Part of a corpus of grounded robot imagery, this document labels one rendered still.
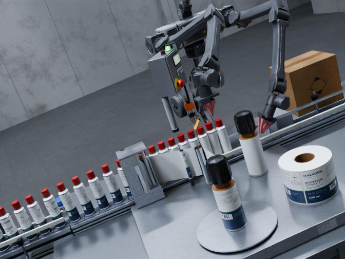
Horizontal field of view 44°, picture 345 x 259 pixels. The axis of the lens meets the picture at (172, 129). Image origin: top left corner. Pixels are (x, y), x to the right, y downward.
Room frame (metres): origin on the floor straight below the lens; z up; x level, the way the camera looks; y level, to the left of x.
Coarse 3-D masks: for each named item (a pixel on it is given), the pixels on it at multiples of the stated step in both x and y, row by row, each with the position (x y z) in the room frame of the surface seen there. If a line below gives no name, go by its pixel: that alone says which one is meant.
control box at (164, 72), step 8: (160, 56) 2.04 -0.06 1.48; (168, 56) 2.03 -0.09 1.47; (152, 64) 2.03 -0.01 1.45; (160, 64) 2.01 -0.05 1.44; (168, 64) 2.00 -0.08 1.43; (152, 72) 2.03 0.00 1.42; (160, 72) 2.02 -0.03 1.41; (168, 72) 2.00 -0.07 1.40; (176, 72) 2.05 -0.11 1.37; (160, 80) 2.02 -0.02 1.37; (168, 80) 2.00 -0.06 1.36; (176, 80) 2.02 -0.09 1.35; (184, 80) 2.11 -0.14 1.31; (160, 88) 2.03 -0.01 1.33; (168, 88) 2.01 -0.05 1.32; (176, 88) 2.00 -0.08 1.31; (160, 96) 2.03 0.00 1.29
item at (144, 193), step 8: (120, 160) 1.80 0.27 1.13; (128, 160) 1.80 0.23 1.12; (136, 160) 1.88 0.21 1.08; (144, 160) 1.84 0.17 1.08; (128, 168) 1.80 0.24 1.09; (128, 176) 1.80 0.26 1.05; (136, 176) 1.80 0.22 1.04; (144, 176) 1.81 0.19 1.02; (152, 176) 1.84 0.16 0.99; (128, 184) 1.80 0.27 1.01; (136, 184) 1.80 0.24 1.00; (144, 184) 1.89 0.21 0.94; (136, 192) 1.80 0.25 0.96; (144, 192) 1.81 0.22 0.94; (152, 192) 1.81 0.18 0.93; (160, 192) 1.81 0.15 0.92; (136, 200) 1.80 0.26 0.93; (144, 200) 1.80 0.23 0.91; (152, 200) 1.81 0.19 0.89
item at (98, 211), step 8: (336, 112) 2.10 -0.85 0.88; (320, 120) 2.07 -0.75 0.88; (296, 128) 2.07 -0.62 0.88; (280, 136) 2.04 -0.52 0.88; (264, 144) 2.02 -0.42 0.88; (240, 152) 2.02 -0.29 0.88; (168, 184) 1.94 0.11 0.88; (128, 200) 1.91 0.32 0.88; (96, 208) 1.95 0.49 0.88; (112, 208) 1.89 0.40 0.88; (88, 216) 1.89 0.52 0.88; (72, 224) 1.87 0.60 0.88
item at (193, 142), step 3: (189, 132) 1.99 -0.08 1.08; (192, 132) 1.99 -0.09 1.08; (189, 135) 1.99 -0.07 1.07; (192, 135) 1.99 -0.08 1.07; (189, 138) 1.99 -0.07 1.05; (192, 138) 1.99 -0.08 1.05; (195, 138) 1.99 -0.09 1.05; (189, 141) 1.98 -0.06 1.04; (192, 141) 1.98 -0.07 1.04; (195, 141) 1.98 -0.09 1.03; (198, 141) 1.99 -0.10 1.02; (189, 144) 1.99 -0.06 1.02; (192, 144) 1.98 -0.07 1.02; (195, 144) 1.98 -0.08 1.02; (198, 144) 1.98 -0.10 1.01
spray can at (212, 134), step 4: (208, 124) 2.01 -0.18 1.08; (208, 128) 2.01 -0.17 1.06; (212, 128) 2.01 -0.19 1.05; (208, 132) 2.01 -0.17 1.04; (212, 132) 2.00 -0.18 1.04; (216, 132) 2.02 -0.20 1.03; (208, 136) 2.01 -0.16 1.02; (212, 136) 2.00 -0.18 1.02; (216, 136) 2.01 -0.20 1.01; (212, 140) 2.00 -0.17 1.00; (216, 140) 2.00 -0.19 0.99; (212, 144) 2.01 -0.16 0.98; (216, 144) 2.00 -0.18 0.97; (212, 148) 2.01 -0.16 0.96; (216, 148) 2.00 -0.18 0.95; (220, 148) 2.01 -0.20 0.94; (216, 152) 2.00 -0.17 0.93; (220, 152) 2.01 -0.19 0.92
